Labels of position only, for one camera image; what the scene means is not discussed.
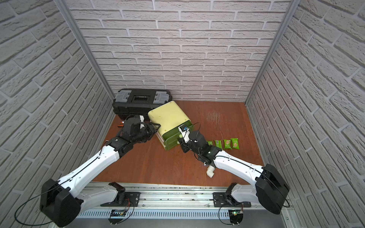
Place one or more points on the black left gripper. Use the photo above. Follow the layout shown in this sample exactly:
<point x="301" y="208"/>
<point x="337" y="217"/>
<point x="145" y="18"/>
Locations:
<point x="152" y="130"/>

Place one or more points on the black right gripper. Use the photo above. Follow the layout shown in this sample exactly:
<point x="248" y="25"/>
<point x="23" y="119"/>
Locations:
<point x="183" y="146"/>

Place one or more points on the right controller board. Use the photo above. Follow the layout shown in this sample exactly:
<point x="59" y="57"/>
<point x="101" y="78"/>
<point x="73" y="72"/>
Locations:
<point x="236" y="217"/>

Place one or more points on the aluminium corner post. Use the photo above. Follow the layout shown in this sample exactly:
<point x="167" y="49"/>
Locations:
<point x="70" y="20"/>
<point x="275" y="43"/>

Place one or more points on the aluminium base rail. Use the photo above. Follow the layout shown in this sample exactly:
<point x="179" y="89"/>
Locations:
<point x="160" y="201"/>

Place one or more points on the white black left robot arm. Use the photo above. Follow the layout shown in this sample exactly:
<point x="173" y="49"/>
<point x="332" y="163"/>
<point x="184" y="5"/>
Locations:
<point x="62" y="200"/>

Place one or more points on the aluminium corner post left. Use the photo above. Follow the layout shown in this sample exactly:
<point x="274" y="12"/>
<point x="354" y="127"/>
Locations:
<point x="70" y="20"/>

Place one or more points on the black plastic toolbox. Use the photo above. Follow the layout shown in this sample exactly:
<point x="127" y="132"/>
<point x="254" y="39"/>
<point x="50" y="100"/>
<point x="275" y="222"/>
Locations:
<point x="139" y="101"/>

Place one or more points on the yellow-green drawer cabinet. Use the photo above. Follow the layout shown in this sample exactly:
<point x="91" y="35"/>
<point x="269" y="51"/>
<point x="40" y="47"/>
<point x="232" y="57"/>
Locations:
<point x="172" y="121"/>

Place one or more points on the white plastic pipe elbow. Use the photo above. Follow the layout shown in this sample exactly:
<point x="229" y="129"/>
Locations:
<point x="210" y="171"/>

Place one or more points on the left controller board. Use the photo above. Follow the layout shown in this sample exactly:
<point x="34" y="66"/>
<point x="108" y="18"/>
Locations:
<point x="117" y="216"/>

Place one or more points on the controller board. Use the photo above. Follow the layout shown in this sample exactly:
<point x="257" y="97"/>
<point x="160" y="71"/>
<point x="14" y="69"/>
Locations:
<point x="236" y="217"/>
<point x="117" y="216"/>

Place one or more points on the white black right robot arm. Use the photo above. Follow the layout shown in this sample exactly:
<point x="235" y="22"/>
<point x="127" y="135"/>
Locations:
<point x="268" y="186"/>

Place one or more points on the aluminium corner post right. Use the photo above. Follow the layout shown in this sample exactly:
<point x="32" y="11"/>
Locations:
<point x="275" y="43"/>

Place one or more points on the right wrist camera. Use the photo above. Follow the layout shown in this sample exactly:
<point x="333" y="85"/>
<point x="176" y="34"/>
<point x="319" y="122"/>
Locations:
<point x="184" y="134"/>

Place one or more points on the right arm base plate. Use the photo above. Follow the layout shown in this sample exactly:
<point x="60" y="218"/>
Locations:
<point x="219" y="199"/>

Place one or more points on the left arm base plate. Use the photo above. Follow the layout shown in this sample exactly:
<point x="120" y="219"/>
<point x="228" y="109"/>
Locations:
<point x="129" y="198"/>

